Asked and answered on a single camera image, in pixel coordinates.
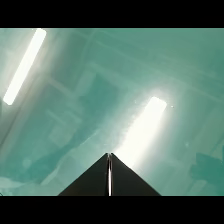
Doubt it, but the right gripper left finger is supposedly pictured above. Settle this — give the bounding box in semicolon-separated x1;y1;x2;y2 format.
58;152;110;197

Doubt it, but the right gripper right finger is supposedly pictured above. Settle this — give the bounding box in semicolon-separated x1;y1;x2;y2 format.
110;152;162;197

